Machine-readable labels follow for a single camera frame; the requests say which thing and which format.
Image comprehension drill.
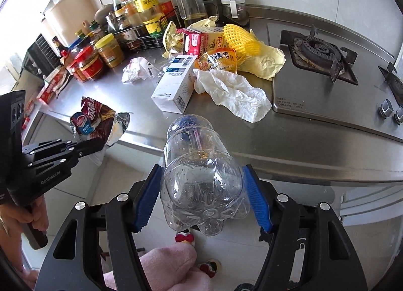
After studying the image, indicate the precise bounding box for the stove knob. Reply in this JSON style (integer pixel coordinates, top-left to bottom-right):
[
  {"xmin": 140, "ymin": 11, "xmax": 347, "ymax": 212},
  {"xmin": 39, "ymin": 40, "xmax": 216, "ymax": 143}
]
[{"xmin": 378, "ymin": 99, "xmax": 394, "ymax": 119}]

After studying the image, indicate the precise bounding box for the orange snack packet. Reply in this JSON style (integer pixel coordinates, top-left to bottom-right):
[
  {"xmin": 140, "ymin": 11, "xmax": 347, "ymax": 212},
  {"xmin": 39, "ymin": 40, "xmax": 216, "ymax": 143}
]
[{"xmin": 195, "ymin": 48, "xmax": 237, "ymax": 74}]

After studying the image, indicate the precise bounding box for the glass oil dispenser black lid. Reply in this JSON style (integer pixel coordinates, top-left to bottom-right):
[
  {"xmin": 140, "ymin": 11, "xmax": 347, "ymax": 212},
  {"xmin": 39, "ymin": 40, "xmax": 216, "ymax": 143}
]
[{"xmin": 176, "ymin": 0, "xmax": 208, "ymax": 27}]

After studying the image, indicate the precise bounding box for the yellow crumpled paper right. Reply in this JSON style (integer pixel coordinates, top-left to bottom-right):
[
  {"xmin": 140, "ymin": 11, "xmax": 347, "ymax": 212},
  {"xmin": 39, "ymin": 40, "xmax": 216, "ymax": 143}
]
[{"xmin": 238, "ymin": 40, "xmax": 286, "ymax": 81}]

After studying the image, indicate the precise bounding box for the glass jar blue lid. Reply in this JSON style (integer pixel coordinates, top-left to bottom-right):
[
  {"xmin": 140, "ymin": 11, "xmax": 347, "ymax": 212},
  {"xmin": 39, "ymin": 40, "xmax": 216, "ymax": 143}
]
[{"xmin": 221, "ymin": 0, "xmax": 248, "ymax": 23}]

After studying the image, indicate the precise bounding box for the small red chili jar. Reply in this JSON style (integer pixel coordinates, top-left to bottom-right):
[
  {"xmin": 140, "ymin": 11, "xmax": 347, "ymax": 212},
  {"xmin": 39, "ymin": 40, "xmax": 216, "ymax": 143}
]
[{"xmin": 67, "ymin": 61, "xmax": 87, "ymax": 82}]

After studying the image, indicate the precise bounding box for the person's left hand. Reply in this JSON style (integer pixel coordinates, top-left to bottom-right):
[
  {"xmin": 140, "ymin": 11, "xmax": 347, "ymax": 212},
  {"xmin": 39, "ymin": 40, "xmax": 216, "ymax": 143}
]
[{"xmin": 1, "ymin": 196, "xmax": 49, "ymax": 232}]

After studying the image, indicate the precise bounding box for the black wire rack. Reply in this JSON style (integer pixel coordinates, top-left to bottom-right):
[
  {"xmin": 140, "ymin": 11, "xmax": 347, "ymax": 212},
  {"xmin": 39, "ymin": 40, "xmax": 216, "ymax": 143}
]
[{"xmin": 113, "ymin": 6, "xmax": 184, "ymax": 53}]

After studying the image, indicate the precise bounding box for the yellow crumpled paper left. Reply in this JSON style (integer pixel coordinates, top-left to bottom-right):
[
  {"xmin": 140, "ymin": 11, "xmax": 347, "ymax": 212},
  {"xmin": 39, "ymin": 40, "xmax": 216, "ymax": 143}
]
[{"xmin": 162, "ymin": 16, "xmax": 218, "ymax": 59}]

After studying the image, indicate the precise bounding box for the printed plastic wrapper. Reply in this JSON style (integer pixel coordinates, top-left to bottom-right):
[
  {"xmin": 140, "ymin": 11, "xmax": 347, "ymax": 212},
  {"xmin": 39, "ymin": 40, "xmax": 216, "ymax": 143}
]
[{"xmin": 122, "ymin": 57, "xmax": 158, "ymax": 84}]

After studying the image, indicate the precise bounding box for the yellow crumpled paper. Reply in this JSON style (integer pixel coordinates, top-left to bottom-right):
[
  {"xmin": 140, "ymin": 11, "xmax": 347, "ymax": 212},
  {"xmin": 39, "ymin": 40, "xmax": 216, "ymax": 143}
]
[
  {"xmin": 238, "ymin": 40, "xmax": 286, "ymax": 81},
  {"xmin": 162, "ymin": 16, "xmax": 218, "ymax": 59}
]

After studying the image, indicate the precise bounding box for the yellow lid sauce jar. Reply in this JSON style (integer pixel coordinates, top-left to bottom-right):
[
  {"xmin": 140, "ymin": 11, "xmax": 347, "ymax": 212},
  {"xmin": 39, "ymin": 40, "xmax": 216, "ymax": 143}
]
[{"xmin": 95, "ymin": 33, "xmax": 125, "ymax": 68}]

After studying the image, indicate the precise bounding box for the crumpled white tissue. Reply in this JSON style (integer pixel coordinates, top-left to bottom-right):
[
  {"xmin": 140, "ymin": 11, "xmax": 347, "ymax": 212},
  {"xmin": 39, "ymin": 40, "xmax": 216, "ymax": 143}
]
[{"xmin": 193, "ymin": 68, "xmax": 272, "ymax": 123}]

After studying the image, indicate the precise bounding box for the clear plastic bottle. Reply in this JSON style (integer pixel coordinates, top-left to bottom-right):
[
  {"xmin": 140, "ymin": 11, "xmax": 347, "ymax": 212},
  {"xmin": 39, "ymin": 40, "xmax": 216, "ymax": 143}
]
[{"xmin": 160, "ymin": 115, "xmax": 251, "ymax": 236}]

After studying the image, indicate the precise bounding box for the red milk carton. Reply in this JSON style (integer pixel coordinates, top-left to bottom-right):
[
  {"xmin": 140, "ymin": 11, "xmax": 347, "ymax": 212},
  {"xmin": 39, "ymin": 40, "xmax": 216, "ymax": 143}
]
[{"xmin": 180, "ymin": 26, "xmax": 228, "ymax": 57}]

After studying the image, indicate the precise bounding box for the green label vinegar bottle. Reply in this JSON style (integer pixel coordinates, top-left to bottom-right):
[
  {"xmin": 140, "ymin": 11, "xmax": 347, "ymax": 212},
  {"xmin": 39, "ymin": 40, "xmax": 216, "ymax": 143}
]
[{"xmin": 134, "ymin": 0, "xmax": 165, "ymax": 36}]

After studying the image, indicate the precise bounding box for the red brown snack bag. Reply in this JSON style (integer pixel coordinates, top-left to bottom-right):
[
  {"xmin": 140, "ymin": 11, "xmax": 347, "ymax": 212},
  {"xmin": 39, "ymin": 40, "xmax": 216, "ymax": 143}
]
[{"xmin": 70, "ymin": 97, "xmax": 130, "ymax": 147}]

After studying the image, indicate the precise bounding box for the white blue medicine box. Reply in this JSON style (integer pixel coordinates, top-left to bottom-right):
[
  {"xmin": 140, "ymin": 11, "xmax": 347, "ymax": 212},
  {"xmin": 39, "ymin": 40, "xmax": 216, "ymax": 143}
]
[{"xmin": 151, "ymin": 55, "xmax": 197, "ymax": 114}]

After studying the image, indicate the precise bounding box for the red lid chili jar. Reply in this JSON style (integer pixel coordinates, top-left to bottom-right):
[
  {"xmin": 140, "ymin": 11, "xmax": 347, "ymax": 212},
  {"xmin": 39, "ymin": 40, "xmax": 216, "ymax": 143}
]
[{"xmin": 75, "ymin": 46, "xmax": 104, "ymax": 80}]

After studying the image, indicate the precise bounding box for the yellow foam fruit net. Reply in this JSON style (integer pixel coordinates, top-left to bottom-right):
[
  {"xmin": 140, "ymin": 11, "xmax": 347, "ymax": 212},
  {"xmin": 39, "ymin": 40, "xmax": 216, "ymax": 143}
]
[{"xmin": 223, "ymin": 24, "xmax": 261, "ymax": 58}]

